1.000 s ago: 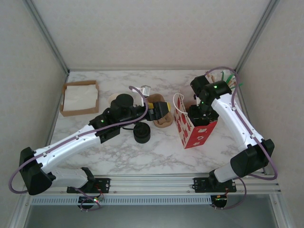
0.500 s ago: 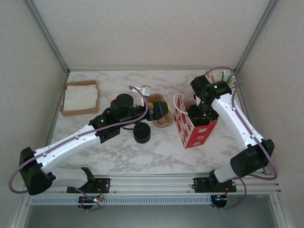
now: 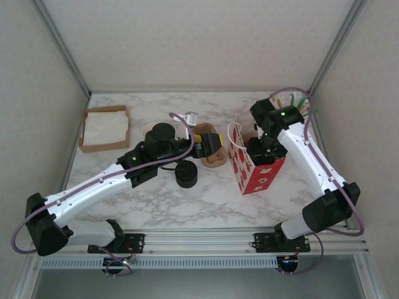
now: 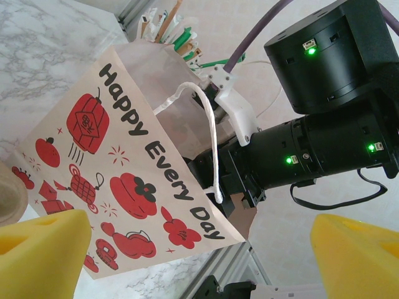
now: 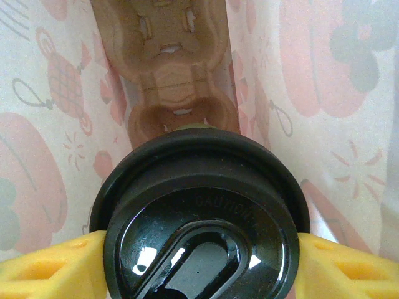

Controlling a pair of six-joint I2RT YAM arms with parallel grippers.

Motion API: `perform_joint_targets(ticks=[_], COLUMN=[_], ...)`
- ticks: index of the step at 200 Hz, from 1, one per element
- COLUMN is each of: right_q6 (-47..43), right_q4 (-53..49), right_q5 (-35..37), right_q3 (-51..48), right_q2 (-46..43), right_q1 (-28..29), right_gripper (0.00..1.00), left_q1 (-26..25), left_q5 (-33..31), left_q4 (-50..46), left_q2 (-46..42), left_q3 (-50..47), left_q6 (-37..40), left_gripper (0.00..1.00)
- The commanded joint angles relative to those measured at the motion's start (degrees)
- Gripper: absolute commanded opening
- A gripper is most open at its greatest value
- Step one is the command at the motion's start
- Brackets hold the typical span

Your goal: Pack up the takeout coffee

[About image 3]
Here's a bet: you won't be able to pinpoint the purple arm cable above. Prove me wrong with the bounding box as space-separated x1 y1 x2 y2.
11 112 196 278
268 87 365 277

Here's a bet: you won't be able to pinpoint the left controller circuit board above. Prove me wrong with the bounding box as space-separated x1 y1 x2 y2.
102 257 131 275

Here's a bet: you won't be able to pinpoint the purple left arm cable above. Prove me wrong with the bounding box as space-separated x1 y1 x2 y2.
11 112 196 278

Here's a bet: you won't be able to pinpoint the aluminium frame post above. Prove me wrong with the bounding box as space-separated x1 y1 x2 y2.
306 0 368 97
31 0 92 98

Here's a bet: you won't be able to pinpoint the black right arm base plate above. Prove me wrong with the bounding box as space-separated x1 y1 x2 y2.
253 232 312 254

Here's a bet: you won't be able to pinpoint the aluminium rear table rail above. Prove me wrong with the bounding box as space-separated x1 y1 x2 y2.
89 89 310 95

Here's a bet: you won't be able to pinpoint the aluminium mounting rail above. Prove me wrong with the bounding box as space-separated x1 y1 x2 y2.
29 229 371 259

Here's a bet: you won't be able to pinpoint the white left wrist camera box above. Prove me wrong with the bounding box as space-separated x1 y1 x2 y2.
183 111 199 140

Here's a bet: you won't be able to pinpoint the brown cardboard napkin tray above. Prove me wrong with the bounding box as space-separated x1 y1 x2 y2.
77 105 131 153

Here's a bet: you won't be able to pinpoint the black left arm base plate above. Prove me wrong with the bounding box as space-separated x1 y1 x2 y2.
87 232 146 254

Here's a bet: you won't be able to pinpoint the aluminium right table rail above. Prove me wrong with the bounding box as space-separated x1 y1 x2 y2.
308 102 349 230

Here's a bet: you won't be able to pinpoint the controller circuit board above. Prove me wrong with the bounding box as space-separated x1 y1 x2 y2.
276 255 300 275
102 257 131 275

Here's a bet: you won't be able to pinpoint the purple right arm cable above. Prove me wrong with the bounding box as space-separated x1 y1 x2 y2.
268 87 365 277

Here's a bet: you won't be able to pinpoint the stack of black lids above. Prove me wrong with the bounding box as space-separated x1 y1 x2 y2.
173 160 199 189

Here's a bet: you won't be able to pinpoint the aluminium table rail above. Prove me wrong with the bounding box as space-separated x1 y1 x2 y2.
308 102 349 230
89 89 310 95

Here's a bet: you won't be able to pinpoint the right controller circuit board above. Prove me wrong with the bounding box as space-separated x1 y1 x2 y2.
276 255 300 275

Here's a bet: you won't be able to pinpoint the aluminium right frame post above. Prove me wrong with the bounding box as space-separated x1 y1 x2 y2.
306 0 368 97

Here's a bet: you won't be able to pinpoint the red white paper gift bag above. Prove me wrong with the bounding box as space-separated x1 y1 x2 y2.
226 117 287 196

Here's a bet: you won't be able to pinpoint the stack of paper cups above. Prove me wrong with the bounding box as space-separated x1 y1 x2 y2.
142 122 156 146

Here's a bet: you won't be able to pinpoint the grey slotted cable duct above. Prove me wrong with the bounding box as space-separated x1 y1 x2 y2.
39 257 279 270

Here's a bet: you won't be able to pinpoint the aluminium left frame post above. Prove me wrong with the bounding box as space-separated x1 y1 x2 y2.
31 0 92 98

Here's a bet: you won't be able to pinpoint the stack of cardboard cup carriers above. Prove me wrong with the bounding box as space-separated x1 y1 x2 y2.
190 122 228 169

